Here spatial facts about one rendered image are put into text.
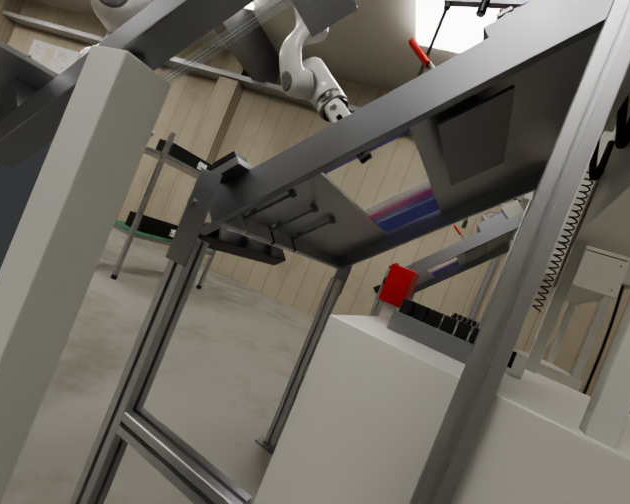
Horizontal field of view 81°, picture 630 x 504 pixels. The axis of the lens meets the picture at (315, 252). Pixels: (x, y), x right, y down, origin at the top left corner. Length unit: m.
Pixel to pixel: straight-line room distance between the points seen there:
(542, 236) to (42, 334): 0.56
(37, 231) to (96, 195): 0.06
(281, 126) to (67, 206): 4.62
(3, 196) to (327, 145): 0.77
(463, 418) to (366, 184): 4.05
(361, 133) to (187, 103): 5.23
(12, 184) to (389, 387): 0.92
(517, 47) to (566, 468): 0.54
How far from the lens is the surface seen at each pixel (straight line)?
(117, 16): 1.09
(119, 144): 0.45
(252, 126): 5.15
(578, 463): 0.56
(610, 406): 0.56
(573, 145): 0.55
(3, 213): 1.10
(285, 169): 0.65
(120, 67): 0.45
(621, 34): 0.63
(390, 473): 0.58
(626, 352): 0.56
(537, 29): 0.67
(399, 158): 4.51
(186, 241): 0.68
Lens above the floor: 0.70
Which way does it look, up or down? level
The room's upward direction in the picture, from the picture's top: 22 degrees clockwise
